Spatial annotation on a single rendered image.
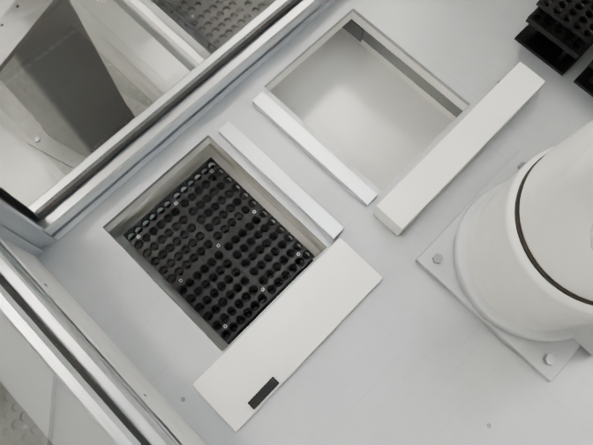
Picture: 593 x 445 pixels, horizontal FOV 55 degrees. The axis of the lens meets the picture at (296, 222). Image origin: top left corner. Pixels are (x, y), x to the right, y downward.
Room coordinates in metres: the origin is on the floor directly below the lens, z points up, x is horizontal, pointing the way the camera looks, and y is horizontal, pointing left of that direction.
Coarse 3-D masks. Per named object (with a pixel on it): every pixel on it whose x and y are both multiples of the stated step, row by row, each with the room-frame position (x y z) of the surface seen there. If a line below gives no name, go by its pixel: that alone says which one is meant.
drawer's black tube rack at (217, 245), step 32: (192, 192) 0.29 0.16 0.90; (224, 192) 0.29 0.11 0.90; (160, 224) 0.24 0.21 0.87; (192, 224) 0.24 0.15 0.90; (224, 224) 0.24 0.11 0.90; (256, 224) 0.24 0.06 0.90; (160, 256) 0.19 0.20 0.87; (192, 256) 0.19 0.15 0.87; (224, 256) 0.19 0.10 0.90; (256, 256) 0.20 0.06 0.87; (288, 256) 0.20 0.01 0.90; (192, 288) 0.14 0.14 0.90; (224, 288) 0.15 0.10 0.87; (256, 288) 0.15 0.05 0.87; (224, 320) 0.10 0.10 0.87
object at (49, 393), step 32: (0, 288) 0.09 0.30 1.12; (0, 320) 0.05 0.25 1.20; (32, 320) 0.06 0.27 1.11; (0, 352) 0.02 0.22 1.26; (32, 352) 0.02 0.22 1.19; (0, 384) 0.00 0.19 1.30; (32, 384) 0.00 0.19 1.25; (64, 384) 0.00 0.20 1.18; (0, 416) -0.02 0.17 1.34; (32, 416) -0.02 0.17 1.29; (64, 416) -0.02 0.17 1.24; (96, 416) -0.03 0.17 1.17
